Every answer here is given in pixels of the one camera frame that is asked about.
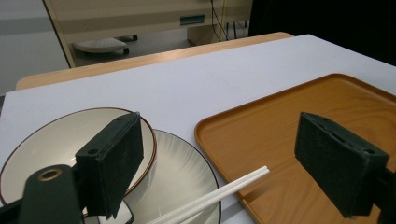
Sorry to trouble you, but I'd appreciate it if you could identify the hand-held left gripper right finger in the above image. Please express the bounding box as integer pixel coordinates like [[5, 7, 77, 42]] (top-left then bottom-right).
[[294, 111, 390, 219]]

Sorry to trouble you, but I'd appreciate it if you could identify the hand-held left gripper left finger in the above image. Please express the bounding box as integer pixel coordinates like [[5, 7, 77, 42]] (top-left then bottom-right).
[[75, 111, 145, 220]]

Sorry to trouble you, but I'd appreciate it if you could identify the white bowl with brown rim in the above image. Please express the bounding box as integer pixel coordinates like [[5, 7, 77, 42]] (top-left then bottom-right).
[[0, 106, 158, 209]]

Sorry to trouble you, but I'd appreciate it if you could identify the grey streaked plate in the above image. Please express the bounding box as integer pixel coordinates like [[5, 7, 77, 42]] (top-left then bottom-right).
[[123, 129, 222, 224]]

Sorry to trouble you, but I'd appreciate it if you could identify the wooden tray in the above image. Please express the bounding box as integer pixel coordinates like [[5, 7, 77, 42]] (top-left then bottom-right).
[[193, 73, 396, 224]]

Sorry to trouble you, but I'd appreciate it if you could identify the white chopstick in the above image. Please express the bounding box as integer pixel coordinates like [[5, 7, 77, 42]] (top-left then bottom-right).
[[163, 168, 271, 224], [146, 165, 268, 224]]

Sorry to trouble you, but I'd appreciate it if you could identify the white wheeled base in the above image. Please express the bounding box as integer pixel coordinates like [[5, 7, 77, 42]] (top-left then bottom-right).
[[72, 34, 139, 57]]

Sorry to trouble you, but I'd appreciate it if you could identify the black cable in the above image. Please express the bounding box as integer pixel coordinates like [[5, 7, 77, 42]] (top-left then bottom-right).
[[209, 0, 231, 42]]

